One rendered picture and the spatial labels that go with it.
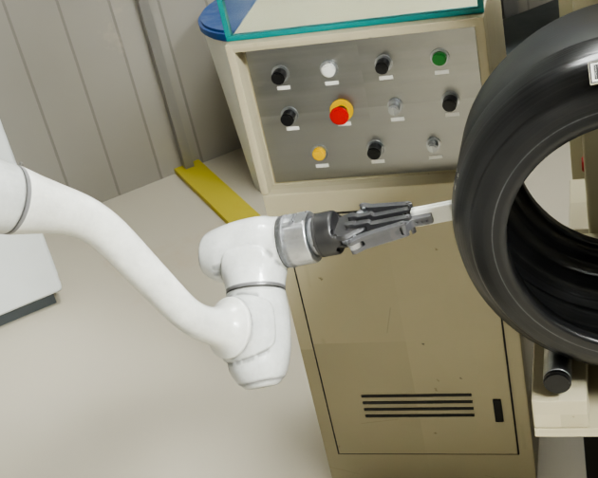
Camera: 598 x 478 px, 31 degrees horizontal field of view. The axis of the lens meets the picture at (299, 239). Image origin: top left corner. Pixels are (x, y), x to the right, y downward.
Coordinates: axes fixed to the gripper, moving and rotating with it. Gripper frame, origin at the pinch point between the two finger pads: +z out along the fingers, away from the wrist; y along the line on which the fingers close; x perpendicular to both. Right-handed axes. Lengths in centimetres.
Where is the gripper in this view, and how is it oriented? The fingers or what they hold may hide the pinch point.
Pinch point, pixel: (434, 213)
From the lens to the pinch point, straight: 173.9
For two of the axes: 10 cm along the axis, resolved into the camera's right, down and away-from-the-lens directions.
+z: 9.2, -1.8, -3.5
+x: 3.3, 8.3, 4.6
